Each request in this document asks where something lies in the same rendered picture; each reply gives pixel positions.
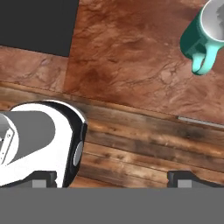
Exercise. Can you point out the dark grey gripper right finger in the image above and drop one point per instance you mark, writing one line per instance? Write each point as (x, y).
(182, 178)

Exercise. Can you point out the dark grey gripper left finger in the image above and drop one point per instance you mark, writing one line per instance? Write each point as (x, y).
(43, 178)

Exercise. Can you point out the teal mug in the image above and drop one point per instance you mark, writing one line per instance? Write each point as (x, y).
(194, 38)

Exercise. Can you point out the white and black round thing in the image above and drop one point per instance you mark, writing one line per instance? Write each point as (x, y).
(59, 140)

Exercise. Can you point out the wooden cupboard front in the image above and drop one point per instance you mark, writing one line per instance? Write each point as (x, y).
(140, 143)

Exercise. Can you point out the black hob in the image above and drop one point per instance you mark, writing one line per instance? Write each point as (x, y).
(35, 24)

